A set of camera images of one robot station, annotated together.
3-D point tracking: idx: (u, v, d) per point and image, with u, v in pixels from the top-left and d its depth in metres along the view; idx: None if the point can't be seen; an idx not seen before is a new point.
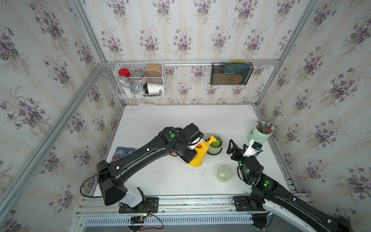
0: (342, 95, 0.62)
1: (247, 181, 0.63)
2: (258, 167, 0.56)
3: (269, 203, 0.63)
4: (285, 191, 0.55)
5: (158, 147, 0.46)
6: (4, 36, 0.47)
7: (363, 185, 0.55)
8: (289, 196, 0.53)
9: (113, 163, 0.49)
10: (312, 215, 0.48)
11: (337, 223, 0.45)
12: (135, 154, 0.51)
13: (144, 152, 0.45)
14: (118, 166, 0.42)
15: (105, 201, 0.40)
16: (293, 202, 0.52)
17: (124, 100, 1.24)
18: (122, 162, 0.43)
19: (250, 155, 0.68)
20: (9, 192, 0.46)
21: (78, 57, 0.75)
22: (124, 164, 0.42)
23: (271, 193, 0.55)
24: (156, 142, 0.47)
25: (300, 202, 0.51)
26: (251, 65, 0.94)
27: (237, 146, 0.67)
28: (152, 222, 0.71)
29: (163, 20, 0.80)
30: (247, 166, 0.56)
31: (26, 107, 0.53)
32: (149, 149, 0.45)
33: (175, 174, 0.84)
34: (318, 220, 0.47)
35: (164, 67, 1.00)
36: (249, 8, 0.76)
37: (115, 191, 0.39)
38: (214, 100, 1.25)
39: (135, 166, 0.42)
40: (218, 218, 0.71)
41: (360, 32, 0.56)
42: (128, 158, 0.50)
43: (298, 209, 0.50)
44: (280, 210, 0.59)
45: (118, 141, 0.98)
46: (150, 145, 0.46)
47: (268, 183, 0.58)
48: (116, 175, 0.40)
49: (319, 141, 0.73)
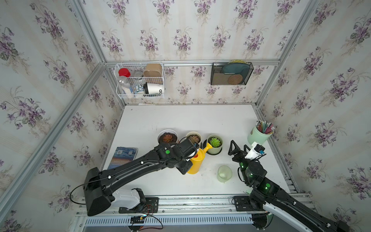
0: (342, 95, 0.62)
1: (248, 182, 0.63)
2: (262, 171, 0.56)
3: (269, 205, 0.63)
4: (285, 195, 0.56)
5: (152, 161, 0.47)
6: (4, 36, 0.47)
7: (363, 186, 0.55)
8: (289, 200, 0.54)
9: (105, 172, 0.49)
10: (312, 218, 0.49)
11: (337, 227, 0.47)
12: (129, 166, 0.45)
13: (138, 165, 0.46)
14: (109, 176, 0.42)
15: (88, 211, 0.40)
16: (293, 205, 0.53)
17: (124, 100, 1.24)
18: (114, 172, 0.43)
19: (252, 158, 0.68)
20: (8, 192, 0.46)
21: (78, 57, 0.75)
22: (116, 175, 0.42)
23: (272, 196, 0.56)
24: (150, 156, 0.48)
25: (302, 207, 0.52)
26: (251, 65, 0.94)
27: (238, 149, 0.66)
28: (152, 222, 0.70)
29: (163, 20, 0.80)
30: (250, 169, 0.59)
31: (26, 107, 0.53)
32: (143, 163, 0.46)
33: (175, 173, 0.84)
34: (318, 224, 0.48)
35: (164, 67, 1.00)
36: (249, 8, 0.76)
37: (101, 202, 0.39)
38: (214, 100, 1.25)
39: (128, 178, 0.43)
40: (218, 218, 0.71)
41: (360, 32, 0.56)
42: (121, 168, 0.44)
43: (299, 212, 0.51)
44: (280, 211, 0.60)
45: (118, 141, 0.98)
46: (145, 159, 0.47)
47: (269, 186, 0.59)
48: (106, 185, 0.40)
49: (319, 141, 0.73)
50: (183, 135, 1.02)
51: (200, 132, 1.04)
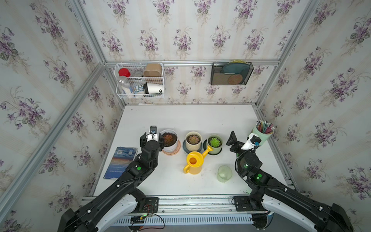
0: (342, 95, 0.62)
1: (240, 172, 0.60)
2: (257, 162, 0.55)
3: (267, 200, 0.63)
4: (277, 182, 0.56)
5: (128, 181, 0.51)
6: (4, 36, 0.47)
7: (363, 186, 0.55)
8: (280, 187, 0.54)
9: (82, 208, 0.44)
10: (303, 203, 0.48)
11: (329, 210, 0.45)
12: (105, 193, 0.47)
13: (114, 189, 0.48)
14: (89, 210, 0.42)
15: None
16: (286, 192, 0.52)
17: (124, 100, 1.24)
18: (93, 204, 0.44)
19: (248, 148, 0.66)
20: (8, 193, 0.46)
21: (78, 57, 0.75)
22: (96, 206, 0.43)
23: (264, 185, 0.56)
24: (124, 178, 0.52)
25: (292, 192, 0.52)
26: (251, 65, 0.94)
27: (235, 139, 0.66)
28: (152, 222, 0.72)
29: (163, 20, 0.80)
30: (247, 160, 0.58)
31: (26, 107, 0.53)
32: (119, 185, 0.49)
33: (175, 174, 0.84)
34: (309, 208, 0.47)
35: (164, 67, 1.00)
36: (249, 8, 0.76)
37: None
38: (214, 100, 1.25)
39: (107, 207, 0.45)
40: (218, 218, 0.71)
41: (360, 32, 0.56)
42: (98, 197, 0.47)
43: (289, 197, 0.51)
44: (279, 207, 0.59)
45: (118, 141, 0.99)
46: (119, 181, 0.51)
47: (261, 176, 0.59)
48: (88, 220, 0.40)
49: (319, 141, 0.73)
50: (183, 135, 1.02)
51: (200, 132, 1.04)
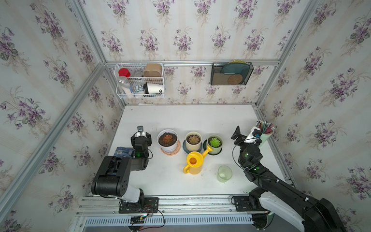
0: (342, 95, 0.62)
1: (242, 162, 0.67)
2: (258, 153, 0.59)
3: (263, 196, 0.64)
4: (271, 175, 0.58)
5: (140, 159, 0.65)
6: (4, 36, 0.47)
7: (363, 186, 0.55)
8: (273, 177, 0.57)
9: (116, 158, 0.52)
10: (290, 193, 0.50)
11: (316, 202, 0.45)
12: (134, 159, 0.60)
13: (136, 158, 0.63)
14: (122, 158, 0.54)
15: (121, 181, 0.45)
16: (277, 182, 0.54)
17: (124, 100, 1.24)
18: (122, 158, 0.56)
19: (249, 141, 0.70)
20: (8, 193, 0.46)
21: (78, 57, 0.75)
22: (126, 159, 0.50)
23: (258, 175, 0.60)
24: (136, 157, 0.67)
25: (284, 184, 0.53)
26: (251, 65, 0.94)
27: (239, 133, 0.71)
28: (152, 222, 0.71)
29: (163, 20, 0.80)
30: (248, 150, 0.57)
31: (26, 107, 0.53)
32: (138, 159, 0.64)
33: (175, 174, 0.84)
34: (295, 197, 0.48)
35: (164, 67, 1.00)
36: (250, 8, 0.76)
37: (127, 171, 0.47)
38: (214, 100, 1.25)
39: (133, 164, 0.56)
40: (218, 218, 0.71)
41: (360, 32, 0.56)
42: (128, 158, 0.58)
43: (278, 188, 0.53)
44: (274, 203, 0.59)
45: (118, 141, 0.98)
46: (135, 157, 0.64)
47: (258, 168, 0.63)
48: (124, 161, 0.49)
49: (319, 141, 0.73)
50: (183, 135, 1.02)
51: (200, 132, 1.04)
